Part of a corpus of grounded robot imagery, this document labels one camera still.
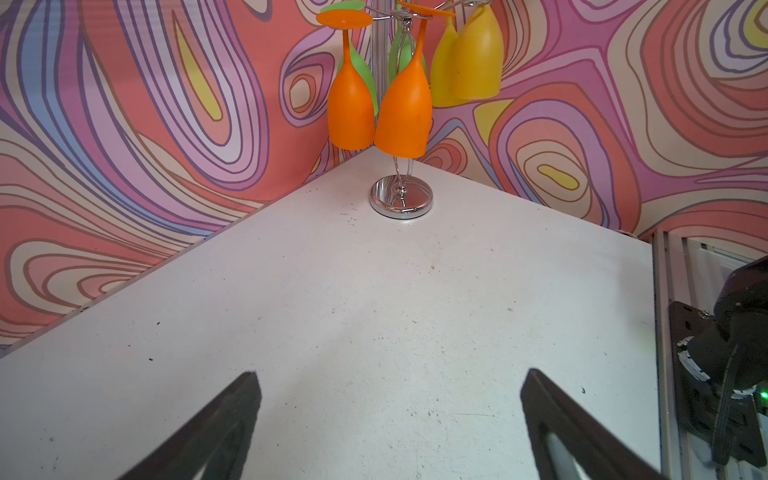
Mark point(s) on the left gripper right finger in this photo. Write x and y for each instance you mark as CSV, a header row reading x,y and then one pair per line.
x,y
567,441

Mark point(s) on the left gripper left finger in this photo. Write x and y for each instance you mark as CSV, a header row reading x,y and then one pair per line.
x,y
214,443

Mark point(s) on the yellow wine glass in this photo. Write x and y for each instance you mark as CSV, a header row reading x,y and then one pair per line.
x,y
477,57
440,69

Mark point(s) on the chrome wine glass rack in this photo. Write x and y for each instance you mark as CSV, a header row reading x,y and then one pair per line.
x,y
402,196

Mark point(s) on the rear orange wine glass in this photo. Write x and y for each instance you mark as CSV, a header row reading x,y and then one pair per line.
x,y
350,108

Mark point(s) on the orange wine glass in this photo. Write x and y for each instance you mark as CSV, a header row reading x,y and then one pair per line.
x,y
405,114
350,108

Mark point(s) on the front orange wine glass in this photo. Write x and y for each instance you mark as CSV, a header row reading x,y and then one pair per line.
x,y
405,114

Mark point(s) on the left green wine glass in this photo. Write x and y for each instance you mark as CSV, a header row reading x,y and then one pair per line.
x,y
357,60

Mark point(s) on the green wine glass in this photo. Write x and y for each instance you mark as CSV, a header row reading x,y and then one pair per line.
x,y
357,60
401,52

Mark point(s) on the right green wine glass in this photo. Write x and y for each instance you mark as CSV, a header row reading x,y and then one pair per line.
x,y
401,52

